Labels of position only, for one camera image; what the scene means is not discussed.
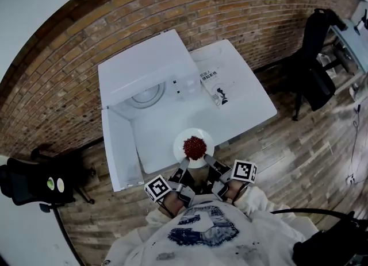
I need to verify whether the thick black cable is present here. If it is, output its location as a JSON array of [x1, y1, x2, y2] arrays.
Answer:
[[271, 207, 357, 222]]

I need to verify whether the person's right forearm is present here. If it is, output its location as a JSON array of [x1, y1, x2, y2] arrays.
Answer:
[[227, 180, 250, 204]]

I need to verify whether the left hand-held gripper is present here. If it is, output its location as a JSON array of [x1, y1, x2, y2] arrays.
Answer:
[[144, 157, 196, 206]]

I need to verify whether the white printed leaflet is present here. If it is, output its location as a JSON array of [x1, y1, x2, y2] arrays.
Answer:
[[198, 63, 231, 110]]

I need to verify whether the white microwave oven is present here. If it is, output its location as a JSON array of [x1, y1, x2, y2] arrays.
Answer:
[[97, 28, 202, 193]]

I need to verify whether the pile of red berries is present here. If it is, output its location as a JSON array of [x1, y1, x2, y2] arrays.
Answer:
[[183, 135, 208, 161]]

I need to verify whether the black bag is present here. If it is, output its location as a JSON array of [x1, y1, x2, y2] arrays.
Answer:
[[293, 218, 368, 266]]

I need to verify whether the person's white printed sweatshirt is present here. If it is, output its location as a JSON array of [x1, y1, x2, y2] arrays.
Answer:
[[102, 186, 320, 266]]

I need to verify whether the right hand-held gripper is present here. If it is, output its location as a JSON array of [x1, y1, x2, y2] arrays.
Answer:
[[203, 154, 259, 202]]

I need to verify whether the light blue desk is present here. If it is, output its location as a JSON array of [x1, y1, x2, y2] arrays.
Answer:
[[327, 9, 368, 75]]

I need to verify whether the white table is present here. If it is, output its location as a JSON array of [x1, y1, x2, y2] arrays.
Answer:
[[133, 38, 278, 175]]

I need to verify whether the black floor cable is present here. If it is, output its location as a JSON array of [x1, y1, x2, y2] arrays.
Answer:
[[346, 101, 363, 179]]

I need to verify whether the plain black office chair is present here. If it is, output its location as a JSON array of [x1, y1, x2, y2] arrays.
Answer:
[[292, 7, 348, 122]]

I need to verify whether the black office chair with stickers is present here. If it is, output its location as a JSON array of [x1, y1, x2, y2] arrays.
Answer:
[[0, 144, 97, 222]]

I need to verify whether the white round plate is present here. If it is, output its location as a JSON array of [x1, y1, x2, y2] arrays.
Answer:
[[172, 128, 215, 169]]

